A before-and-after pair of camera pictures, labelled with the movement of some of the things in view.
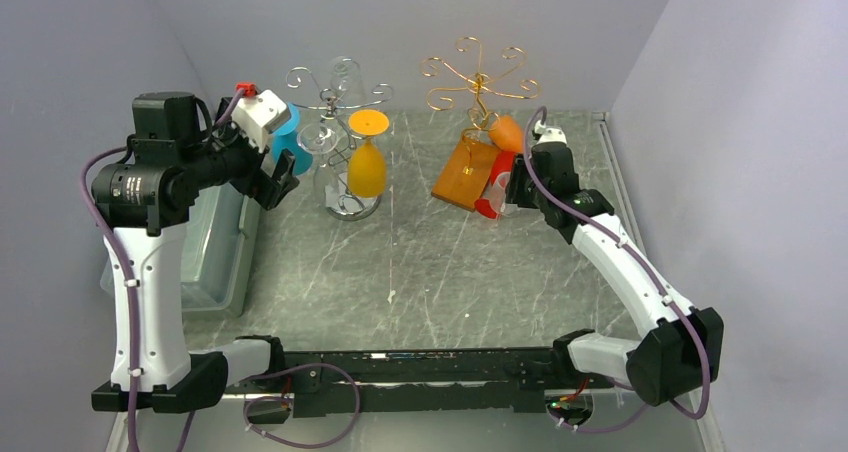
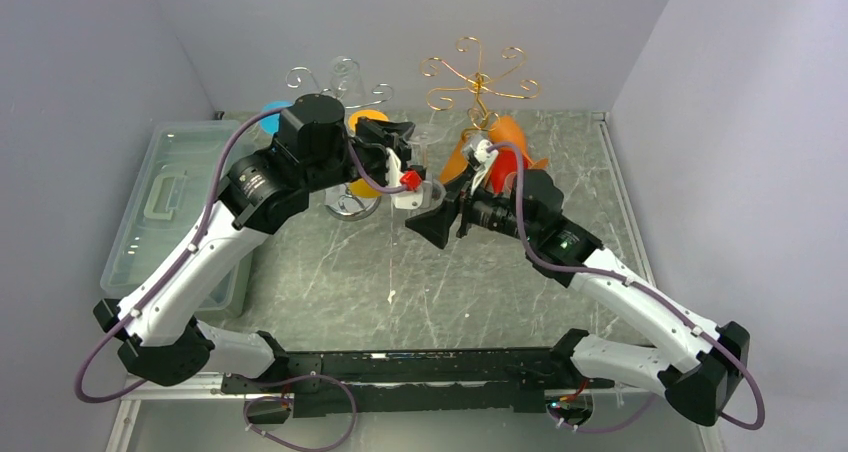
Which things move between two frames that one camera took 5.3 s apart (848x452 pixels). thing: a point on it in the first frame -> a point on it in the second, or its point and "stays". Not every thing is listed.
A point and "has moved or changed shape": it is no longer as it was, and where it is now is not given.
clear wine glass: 346,83 stays
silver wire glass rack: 345,204 stays
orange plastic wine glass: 507,135 stays
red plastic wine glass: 503,163 stays
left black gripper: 256,182 -> 399,132
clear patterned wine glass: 496,193 has moved or changed shape
